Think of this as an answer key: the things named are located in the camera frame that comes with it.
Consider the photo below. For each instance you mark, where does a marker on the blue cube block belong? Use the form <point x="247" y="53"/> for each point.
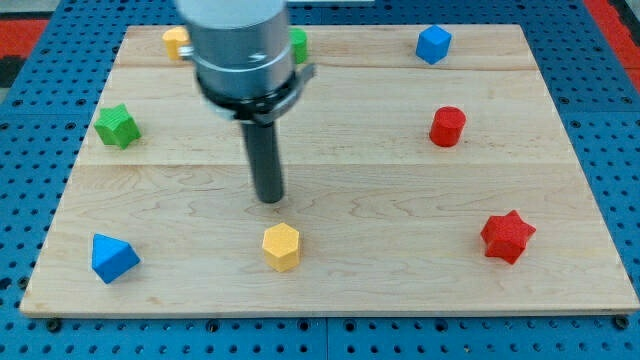
<point x="433" y="44"/>

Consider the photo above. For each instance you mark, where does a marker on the green cylinder block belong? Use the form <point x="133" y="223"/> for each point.
<point x="299" y="42"/>

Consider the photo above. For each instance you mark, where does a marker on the red cylinder block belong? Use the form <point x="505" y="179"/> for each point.
<point x="447" y="126"/>

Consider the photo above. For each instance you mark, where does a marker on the light wooden board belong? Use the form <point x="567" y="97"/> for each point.
<point x="389" y="222"/>

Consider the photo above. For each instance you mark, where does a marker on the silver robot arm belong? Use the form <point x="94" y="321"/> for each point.
<point x="243" y="57"/>

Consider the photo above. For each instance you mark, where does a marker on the green star block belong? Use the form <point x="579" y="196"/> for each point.
<point x="116" y="126"/>

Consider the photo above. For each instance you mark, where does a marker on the yellow hexagon block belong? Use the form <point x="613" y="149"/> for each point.
<point x="281" y="247"/>

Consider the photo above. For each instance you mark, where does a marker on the blue triangular prism block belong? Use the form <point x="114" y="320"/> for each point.
<point x="112" y="257"/>

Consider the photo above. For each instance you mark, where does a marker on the red star block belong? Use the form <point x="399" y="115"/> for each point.
<point x="506" y="236"/>

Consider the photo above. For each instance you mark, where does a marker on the yellow heart block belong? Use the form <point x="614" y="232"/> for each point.
<point x="175" y="38"/>

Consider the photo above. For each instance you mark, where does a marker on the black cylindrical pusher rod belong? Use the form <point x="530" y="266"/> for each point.
<point x="263" y="157"/>

